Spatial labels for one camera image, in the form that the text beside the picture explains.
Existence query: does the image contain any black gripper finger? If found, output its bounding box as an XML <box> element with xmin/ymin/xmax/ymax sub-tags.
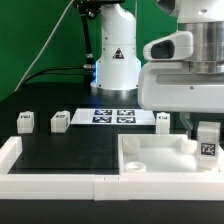
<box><xmin>180</xmin><ymin>112</ymin><xmax>193</xmax><ymax>137</ymax></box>

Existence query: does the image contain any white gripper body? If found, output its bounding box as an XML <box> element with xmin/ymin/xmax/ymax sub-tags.
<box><xmin>138</xmin><ymin>62</ymin><xmax>224</xmax><ymax>113</ymax></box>

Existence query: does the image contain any white square tabletop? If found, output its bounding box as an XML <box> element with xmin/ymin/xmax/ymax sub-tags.
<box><xmin>117</xmin><ymin>133</ymin><xmax>224</xmax><ymax>174</ymax></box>

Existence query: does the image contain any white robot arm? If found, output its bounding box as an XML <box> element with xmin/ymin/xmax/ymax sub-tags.
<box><xmin>73</xmin><ymin>0</ymin><xmax>224</xmax><ymax>130</ymax></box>

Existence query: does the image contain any white marker sheet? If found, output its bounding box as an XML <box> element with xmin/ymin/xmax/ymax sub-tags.
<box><xmin>71</xmin><ymin>108</ymin><xmax>155</xmax><ymax>125</ymax></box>

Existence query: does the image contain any white U-shaped obstacle fence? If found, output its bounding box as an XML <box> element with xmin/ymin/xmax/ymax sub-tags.
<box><xmin>0</xmin><ymin>137</ymin><xmax>224</xmax><ymax>201</ymax></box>

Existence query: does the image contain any black cable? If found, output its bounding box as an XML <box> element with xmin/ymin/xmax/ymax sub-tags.
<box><xmin>23</xmin><ymin>67</ymin><xmax>96</xmax><ymax>86</ymax></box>

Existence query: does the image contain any white cable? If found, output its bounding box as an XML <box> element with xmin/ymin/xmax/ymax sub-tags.
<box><xmin>14</xmin><ymin>0</ymin><xmax>76</xmax><ymax>93</ymax></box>

